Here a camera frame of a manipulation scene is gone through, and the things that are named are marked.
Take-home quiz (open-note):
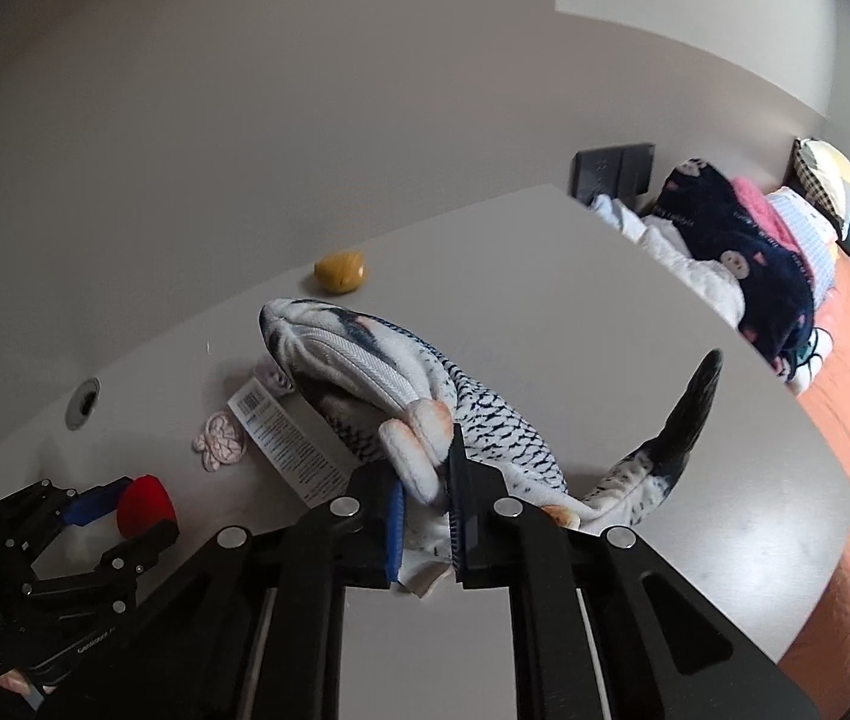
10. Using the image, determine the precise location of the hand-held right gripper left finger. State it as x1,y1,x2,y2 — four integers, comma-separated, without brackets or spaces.
42,465,407,720

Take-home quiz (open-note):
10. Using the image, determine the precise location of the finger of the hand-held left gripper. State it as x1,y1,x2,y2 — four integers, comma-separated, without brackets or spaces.
18,517,182,620
0,476,135,541

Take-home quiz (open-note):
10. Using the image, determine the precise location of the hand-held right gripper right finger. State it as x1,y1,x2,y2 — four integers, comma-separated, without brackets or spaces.
446,424,823,720

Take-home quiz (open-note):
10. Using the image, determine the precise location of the red round plush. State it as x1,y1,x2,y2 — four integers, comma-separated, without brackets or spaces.
117,474,180,539

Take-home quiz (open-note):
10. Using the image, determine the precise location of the grey white fish plush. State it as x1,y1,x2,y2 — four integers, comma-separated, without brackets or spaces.
257,298,726,599

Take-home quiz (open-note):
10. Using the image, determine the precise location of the pink white knotted cloth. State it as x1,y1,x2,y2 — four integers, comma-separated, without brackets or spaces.
192,411,248,473

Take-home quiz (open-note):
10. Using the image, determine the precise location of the white barcode paper tag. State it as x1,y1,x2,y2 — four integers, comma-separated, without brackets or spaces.
228,377,355,507

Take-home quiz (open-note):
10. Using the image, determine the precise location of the yellow brown oval plush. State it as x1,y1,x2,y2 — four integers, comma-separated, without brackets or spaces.
314,250,369,295

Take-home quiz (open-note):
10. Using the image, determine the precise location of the white quilt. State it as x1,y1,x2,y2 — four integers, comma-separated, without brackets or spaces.
591,193,747,329

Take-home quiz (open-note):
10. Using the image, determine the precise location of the small black box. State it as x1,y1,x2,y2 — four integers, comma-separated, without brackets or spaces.
572,142,655,205

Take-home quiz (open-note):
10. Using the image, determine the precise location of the orange bed sheet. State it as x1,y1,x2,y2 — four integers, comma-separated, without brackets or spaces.
777,251,850,676

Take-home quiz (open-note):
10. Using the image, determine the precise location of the pink blanket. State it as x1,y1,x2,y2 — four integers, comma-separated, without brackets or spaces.
731,176,801,252

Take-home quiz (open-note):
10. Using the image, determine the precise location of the grey desk cable grommet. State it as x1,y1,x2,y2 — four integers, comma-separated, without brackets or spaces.
65,377,102,431

